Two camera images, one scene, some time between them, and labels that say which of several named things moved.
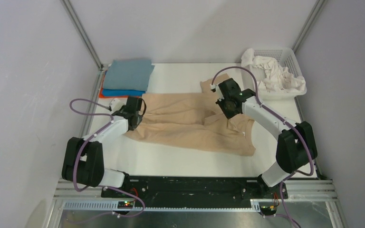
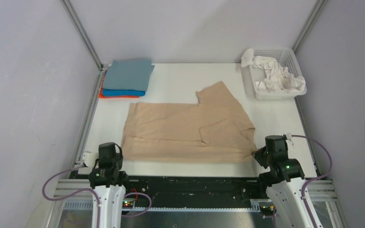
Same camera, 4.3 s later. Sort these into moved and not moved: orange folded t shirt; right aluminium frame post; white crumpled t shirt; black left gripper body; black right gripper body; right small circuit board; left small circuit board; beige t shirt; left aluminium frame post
Moved: black right gripper body; beige t shirt; black left gripper body
Not moved: left aluminium frame post; right small circuit board; orange folded t shirt; right aluminium frame post; left small circuit board; white crumpled t shirt
